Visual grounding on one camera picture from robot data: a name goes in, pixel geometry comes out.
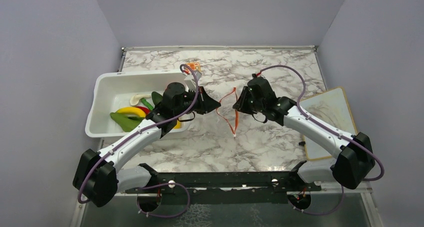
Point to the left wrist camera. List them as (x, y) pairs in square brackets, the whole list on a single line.
[(191, 80)]

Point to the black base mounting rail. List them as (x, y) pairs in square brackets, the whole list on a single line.
[(216, 188)]

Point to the clear orange-zipper zip bag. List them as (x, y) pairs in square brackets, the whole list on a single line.
[(233, 124)]

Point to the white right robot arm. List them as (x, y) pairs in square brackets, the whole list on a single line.
[(351, 154)]

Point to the dark green avocado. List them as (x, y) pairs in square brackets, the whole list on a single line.
[(156, 98)]

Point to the white mushroom toy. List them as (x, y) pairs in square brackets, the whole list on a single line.
[(135, 99)]

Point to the yellow mango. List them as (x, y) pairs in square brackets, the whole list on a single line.
[(178, 125)]

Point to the white plastic bin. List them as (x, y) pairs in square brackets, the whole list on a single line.
[(113, 91)]

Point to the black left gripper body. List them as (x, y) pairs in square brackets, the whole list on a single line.
[(187, 100)]

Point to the yellow banana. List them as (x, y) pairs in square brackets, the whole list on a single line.
[(132, 111)]

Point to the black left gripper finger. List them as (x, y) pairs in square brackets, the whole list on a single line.
[(204, 98), (207, 107)]

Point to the white board yellow rim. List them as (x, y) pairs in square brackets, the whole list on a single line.
[(333, 108)]

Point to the green chili pepper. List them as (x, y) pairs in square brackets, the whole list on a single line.
[(146, 104)]

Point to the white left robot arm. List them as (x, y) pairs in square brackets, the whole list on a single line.
[(97, 177)]

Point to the red chili pepper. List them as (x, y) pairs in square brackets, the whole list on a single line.
[(144, 109)]

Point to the green leaf vegetable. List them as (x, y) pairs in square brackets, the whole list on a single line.
[(127, 123)]

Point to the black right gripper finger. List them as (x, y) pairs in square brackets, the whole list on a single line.
[(240, 107), (244, 96)]

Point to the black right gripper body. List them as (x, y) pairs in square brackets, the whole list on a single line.
[(257, 106)]

